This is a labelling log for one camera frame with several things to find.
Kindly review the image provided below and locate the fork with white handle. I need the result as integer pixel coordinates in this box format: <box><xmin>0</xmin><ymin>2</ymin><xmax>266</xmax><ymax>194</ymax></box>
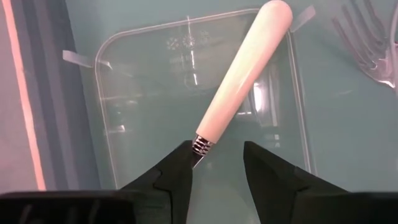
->
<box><xmin>191</xmin><ymin>0</ymin><xmax>294</xmax><ymax>169</ymax></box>

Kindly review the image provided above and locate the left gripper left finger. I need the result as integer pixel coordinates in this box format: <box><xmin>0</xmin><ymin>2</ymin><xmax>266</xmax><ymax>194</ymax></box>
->
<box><xmin>119</xmin><ymin>139</ymin><xmax>195</xmax><ymax>224</ymax></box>

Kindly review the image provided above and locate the fork with wooden handle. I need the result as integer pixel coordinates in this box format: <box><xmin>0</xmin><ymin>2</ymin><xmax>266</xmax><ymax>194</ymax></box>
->
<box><xmin>331</xmin><ymin>0</ymin><xmax>398</xmax><ymax>90</ymax></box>

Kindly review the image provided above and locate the clear plastic bin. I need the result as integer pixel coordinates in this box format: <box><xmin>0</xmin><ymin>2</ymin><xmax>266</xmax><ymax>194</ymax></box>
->
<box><xmin>62</xmin><ymin>7</ymin><xmax>318</xmax><ymax>190</ymax></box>

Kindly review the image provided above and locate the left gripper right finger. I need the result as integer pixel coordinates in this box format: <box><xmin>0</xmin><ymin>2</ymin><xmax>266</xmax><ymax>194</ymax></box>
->
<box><xmin>243</xmin><ymin>141</ymin><xmax>349</xmax><ymax>224</ymax></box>

